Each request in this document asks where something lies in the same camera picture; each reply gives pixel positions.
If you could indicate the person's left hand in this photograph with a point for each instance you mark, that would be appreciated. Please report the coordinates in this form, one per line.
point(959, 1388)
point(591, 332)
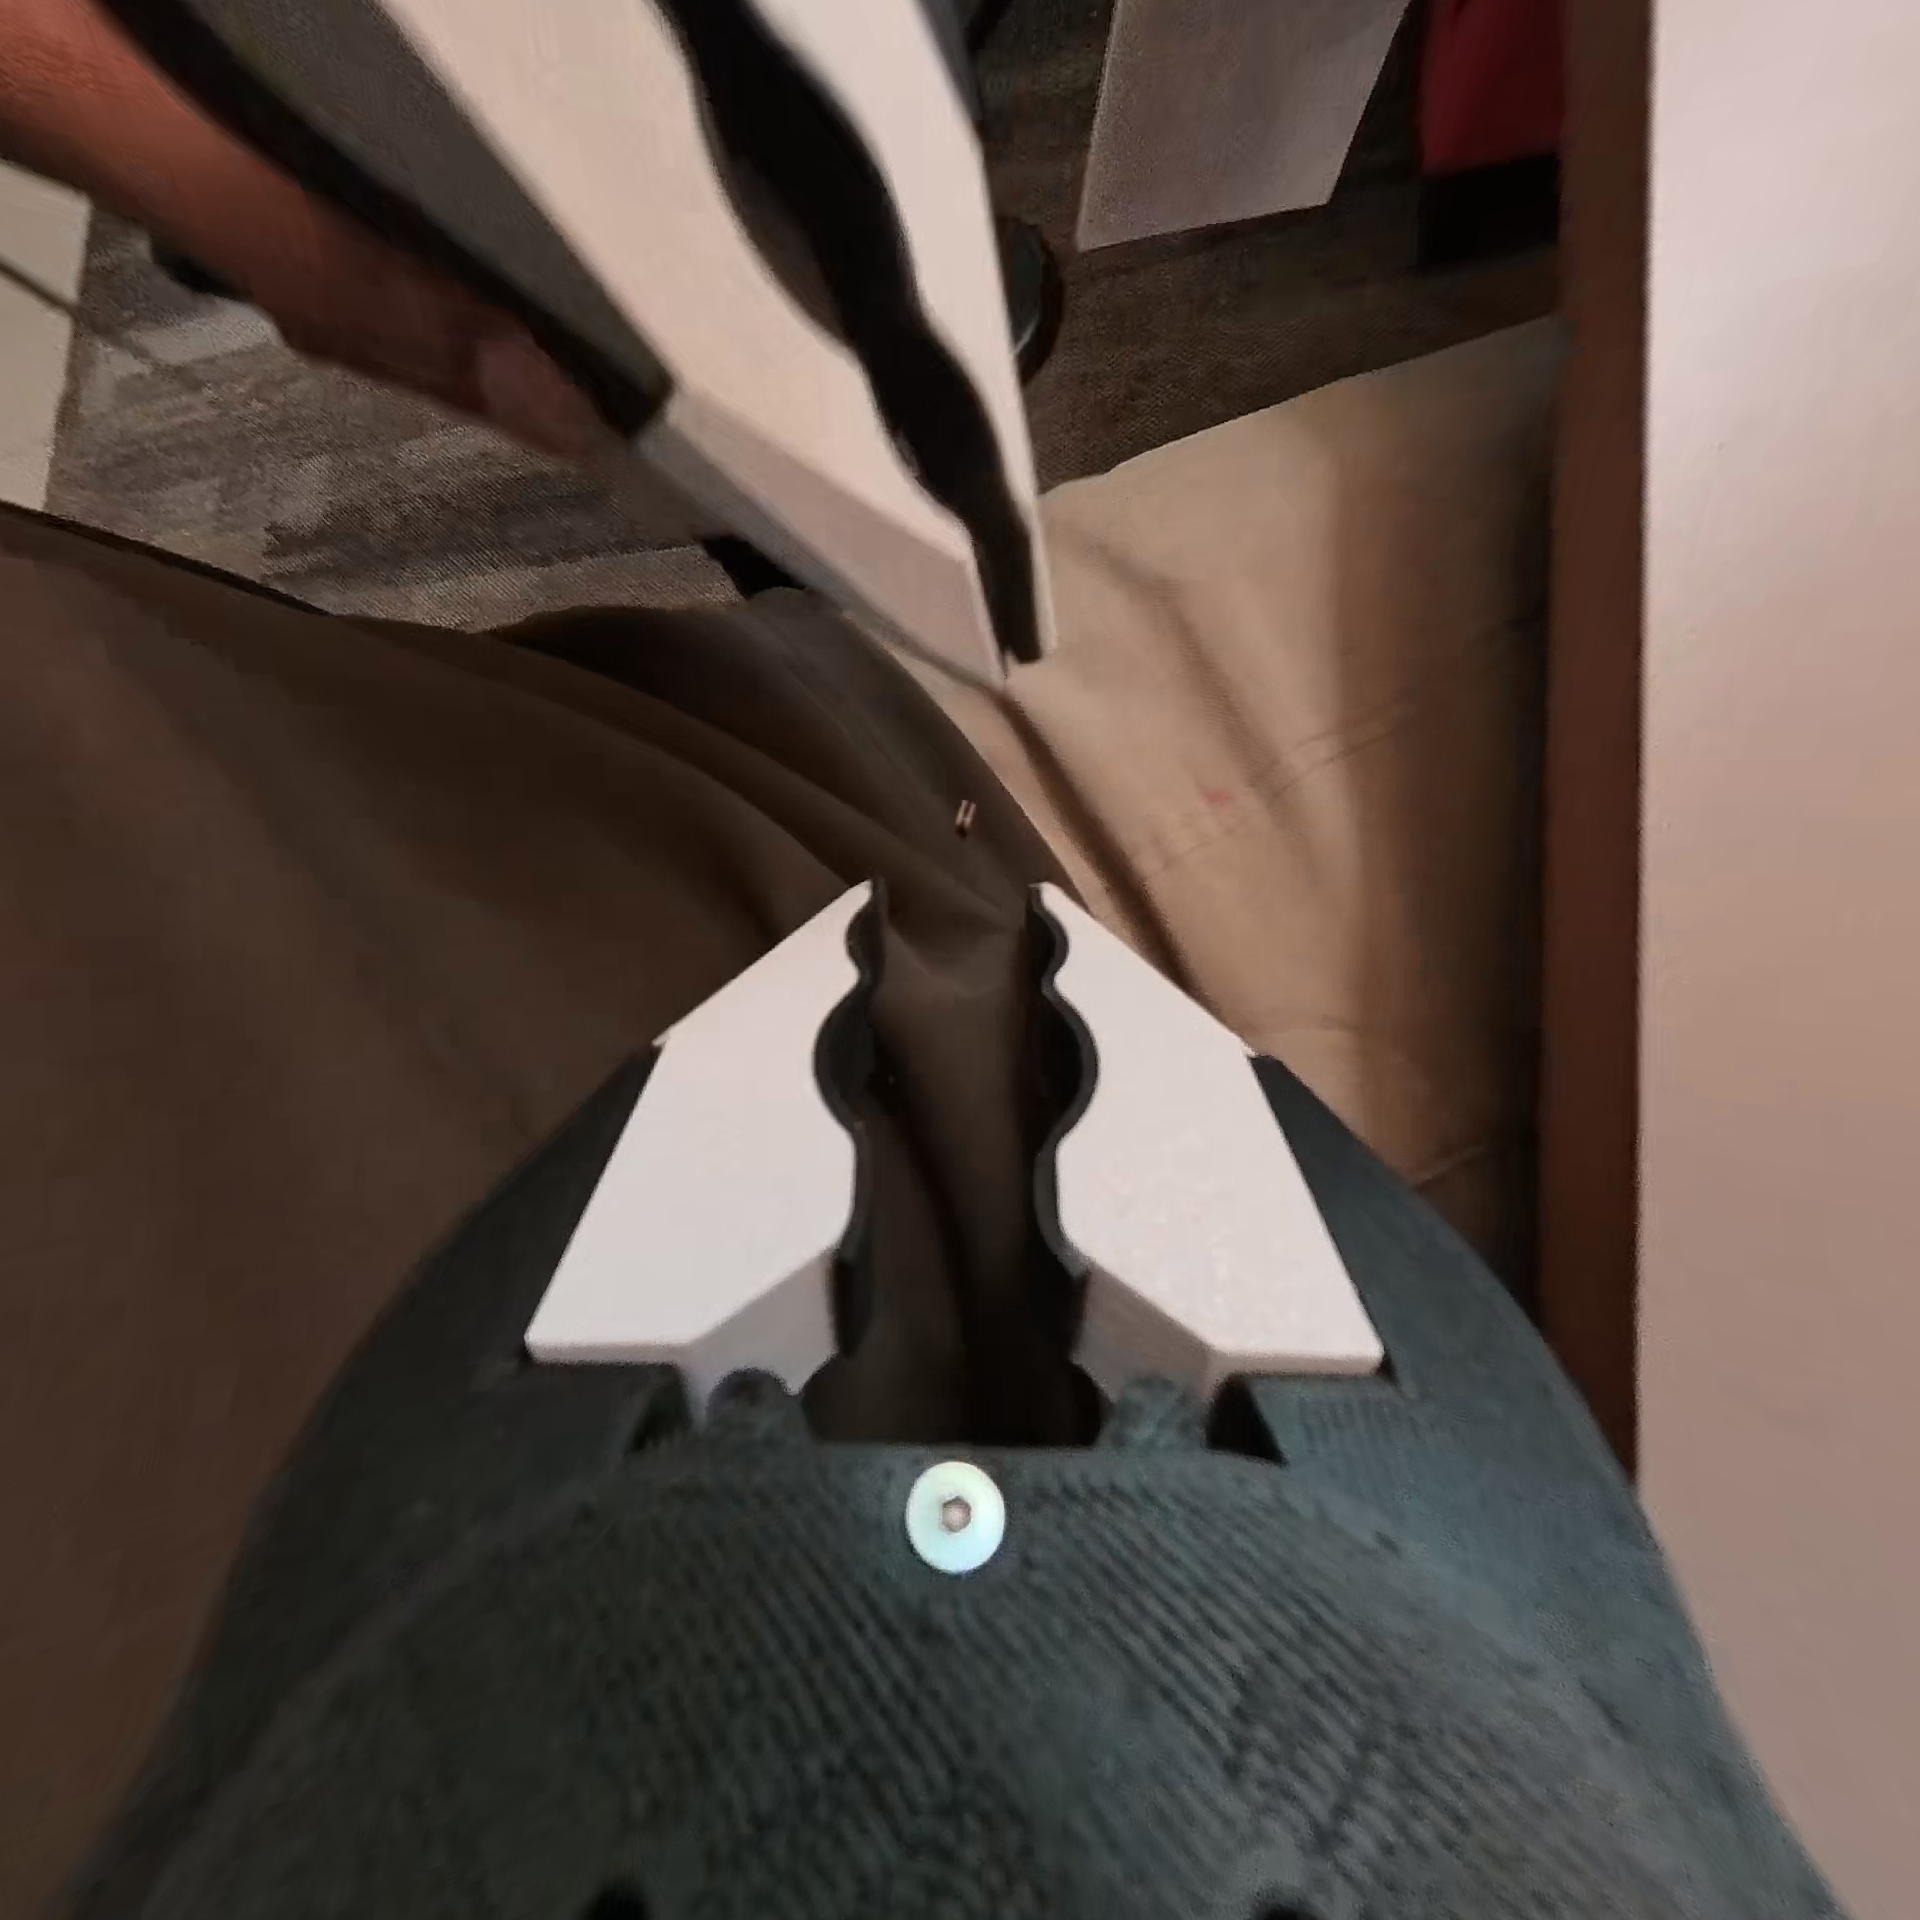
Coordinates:
point(301, 285)

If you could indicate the black chair caster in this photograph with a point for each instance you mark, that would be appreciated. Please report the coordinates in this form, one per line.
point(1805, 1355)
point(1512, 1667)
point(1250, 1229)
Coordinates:
point(1035, 292)

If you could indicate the red item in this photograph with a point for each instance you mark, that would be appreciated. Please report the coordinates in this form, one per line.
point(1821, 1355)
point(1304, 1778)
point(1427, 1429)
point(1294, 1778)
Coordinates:
point(1485, 90)

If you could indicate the brown hoodie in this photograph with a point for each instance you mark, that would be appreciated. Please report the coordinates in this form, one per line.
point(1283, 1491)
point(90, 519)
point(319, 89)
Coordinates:
point(374, 900)

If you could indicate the white desk leg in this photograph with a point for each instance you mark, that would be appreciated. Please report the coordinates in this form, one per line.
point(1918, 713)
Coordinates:
point(1230, 120)
point(38, 331)

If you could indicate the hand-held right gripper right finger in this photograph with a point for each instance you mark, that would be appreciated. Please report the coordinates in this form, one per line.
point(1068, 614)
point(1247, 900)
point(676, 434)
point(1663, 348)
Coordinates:
point(1201, 1200)

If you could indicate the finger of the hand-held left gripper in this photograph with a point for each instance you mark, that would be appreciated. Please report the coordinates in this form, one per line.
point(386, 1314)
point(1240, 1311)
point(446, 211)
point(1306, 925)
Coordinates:
point(631, 211)
point(915, 165)

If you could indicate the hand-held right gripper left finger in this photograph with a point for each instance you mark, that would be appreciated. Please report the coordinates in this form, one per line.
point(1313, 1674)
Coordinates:
point(704, 1185)

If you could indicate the tan trousers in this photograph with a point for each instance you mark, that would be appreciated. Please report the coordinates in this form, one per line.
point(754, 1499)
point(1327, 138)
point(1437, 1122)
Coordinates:
point(1321, 675)

